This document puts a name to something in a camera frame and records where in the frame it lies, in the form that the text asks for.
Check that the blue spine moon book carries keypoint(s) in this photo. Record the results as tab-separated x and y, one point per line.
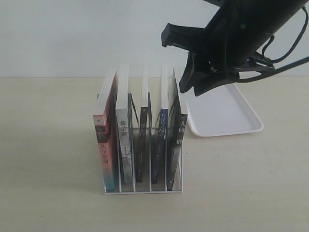
161	123

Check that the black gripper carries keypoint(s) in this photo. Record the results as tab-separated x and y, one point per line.
207	67

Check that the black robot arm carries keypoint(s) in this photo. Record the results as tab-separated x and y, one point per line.
231	48

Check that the dark brown spine book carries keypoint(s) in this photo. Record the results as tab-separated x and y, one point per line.
144	105

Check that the white wire book rack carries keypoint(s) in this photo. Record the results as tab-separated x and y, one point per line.
146	186

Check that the black spine book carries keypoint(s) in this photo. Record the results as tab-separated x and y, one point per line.
176	127

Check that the white plastic tray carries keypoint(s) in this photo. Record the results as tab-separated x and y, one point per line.
222	111

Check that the white grey spine book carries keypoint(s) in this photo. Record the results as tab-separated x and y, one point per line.
123	123

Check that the red teal spine book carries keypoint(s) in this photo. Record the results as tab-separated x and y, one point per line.
105	128

